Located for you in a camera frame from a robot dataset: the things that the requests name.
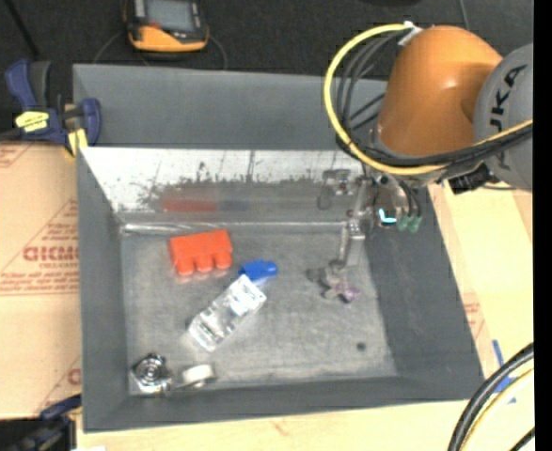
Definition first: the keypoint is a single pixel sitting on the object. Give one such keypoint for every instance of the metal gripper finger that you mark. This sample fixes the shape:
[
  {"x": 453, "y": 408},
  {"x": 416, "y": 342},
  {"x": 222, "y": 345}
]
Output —
[
  {"x": 336, "y": 180},
  {"x": 353, "y": 237}
]

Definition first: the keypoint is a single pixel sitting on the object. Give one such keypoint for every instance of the grey and purple toy figure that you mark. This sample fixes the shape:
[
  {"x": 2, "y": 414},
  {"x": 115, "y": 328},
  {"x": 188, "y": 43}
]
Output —
[{"x": 332, "y": 285}]

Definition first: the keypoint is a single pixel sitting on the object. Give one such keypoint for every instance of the grey metal bin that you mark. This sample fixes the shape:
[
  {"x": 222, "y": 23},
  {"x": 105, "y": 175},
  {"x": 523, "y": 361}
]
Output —
[{"x": 294, "y": 336}]

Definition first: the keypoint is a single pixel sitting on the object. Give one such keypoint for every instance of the clear plastic bottle blue cap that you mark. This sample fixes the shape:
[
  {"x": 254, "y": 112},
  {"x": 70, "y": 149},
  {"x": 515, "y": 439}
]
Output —
[{"x": 228, "y": 308}]

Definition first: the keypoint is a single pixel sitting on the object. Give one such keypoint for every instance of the orange-red toy building block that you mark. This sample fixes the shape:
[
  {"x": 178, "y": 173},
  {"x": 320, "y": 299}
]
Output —
[{"x": 200, "y": 249}]

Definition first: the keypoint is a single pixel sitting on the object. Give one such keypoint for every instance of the grey tape roll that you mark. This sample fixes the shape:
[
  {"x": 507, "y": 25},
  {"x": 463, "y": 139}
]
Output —
[{"x": 195, "y": 375}]

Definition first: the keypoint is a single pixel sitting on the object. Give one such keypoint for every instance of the shiny round metal part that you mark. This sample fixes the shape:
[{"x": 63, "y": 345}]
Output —
[{"x": 149, "y": 374}]

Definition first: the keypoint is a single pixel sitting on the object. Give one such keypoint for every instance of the brown cardboard board red print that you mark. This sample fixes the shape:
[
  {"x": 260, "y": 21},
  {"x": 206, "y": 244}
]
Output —
[{"x": 31, "y": 327}]

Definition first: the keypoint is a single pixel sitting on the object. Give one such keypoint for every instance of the black cylinder on white bracket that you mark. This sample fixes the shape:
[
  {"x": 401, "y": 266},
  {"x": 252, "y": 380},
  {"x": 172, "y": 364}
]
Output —
[{"x": 468, "y": 179}]

